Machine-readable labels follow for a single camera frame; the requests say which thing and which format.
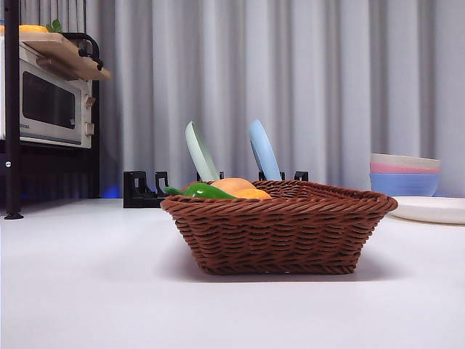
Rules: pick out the brown wicker basket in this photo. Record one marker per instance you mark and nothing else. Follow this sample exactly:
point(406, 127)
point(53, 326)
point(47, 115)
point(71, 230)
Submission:
point(283, 236)

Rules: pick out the black metal shelf frame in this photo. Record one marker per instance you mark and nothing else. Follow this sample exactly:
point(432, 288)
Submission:
point(12, 109)

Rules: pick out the pale blue plate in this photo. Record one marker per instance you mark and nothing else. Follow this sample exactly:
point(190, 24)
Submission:
point(265, 152)

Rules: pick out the cream bowl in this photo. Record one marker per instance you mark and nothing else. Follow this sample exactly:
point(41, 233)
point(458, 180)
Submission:
point(403, 160)

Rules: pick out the orange corn cob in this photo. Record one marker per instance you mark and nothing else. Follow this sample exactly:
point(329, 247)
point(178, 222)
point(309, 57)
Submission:
point(254, 194)

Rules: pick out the white flat plate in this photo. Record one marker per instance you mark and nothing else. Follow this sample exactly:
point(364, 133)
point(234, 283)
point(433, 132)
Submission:
point(432, 209)

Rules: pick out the wooden cutting board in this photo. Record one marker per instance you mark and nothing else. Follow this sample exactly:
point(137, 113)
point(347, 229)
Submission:
point(72, 58)

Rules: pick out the black dish rack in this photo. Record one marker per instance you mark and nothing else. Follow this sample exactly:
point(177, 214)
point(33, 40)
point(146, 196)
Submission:
point(140, 189)

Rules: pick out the green cucumber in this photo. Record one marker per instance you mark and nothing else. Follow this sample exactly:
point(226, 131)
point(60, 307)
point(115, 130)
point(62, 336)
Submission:
point(200, 190)

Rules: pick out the white microwave oven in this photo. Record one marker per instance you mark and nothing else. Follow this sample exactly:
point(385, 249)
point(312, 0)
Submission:
point(47, 102)

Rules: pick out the green toy leaf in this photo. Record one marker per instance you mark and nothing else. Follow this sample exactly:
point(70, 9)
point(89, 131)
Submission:
point(55, 25)

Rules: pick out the pale green plate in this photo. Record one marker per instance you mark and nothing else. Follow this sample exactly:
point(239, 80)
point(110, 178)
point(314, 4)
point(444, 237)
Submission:
point(201, 152)

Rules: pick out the blue bowl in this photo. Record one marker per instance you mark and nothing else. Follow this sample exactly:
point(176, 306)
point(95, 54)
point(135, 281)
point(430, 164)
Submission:
point(403, 183)

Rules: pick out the brown potato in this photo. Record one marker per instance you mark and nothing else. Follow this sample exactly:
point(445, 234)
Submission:
point(232, 184)

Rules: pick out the yellow toy food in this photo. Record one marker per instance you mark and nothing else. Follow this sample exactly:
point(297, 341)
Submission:
point(32, 28)

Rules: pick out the pink bowl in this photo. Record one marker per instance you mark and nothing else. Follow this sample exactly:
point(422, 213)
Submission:
point(399, 169)

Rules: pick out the grey curtain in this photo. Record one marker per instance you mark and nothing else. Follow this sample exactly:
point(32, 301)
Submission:
point(290, 72)

